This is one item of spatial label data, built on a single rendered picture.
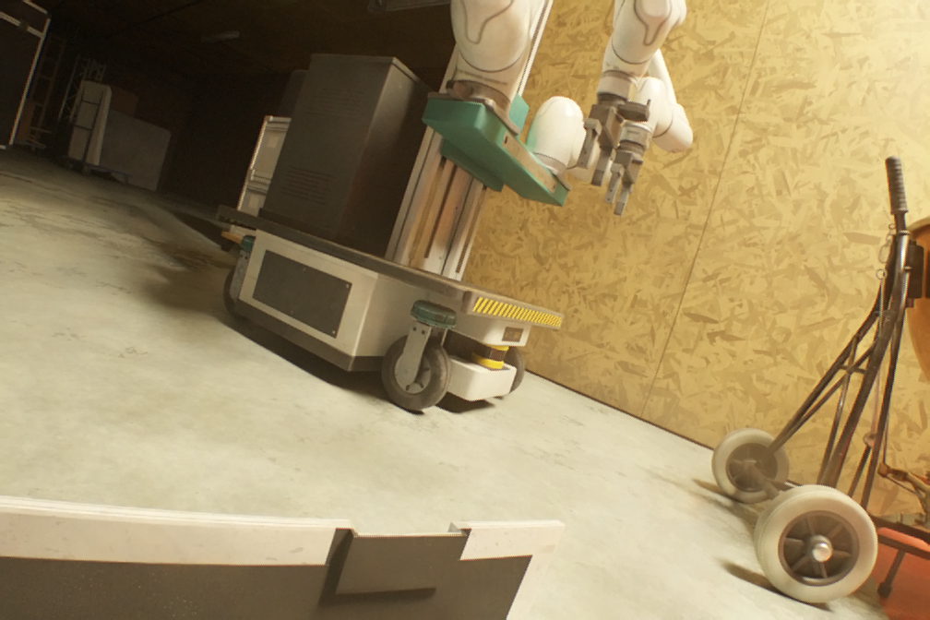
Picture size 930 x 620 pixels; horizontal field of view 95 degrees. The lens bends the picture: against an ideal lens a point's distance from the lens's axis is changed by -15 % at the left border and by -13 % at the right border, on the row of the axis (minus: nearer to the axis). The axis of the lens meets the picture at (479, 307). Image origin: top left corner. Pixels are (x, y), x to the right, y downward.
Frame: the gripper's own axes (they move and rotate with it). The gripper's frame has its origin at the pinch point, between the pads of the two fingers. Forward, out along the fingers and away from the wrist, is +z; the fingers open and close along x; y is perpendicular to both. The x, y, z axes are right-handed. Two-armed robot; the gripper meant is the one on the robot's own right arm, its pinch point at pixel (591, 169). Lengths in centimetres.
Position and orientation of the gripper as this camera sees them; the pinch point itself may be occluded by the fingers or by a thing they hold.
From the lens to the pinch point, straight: 121.0
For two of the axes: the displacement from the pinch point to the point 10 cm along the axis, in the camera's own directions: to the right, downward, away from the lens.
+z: -3.1, 9.5, 0.6
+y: -8.4, -3.0, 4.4
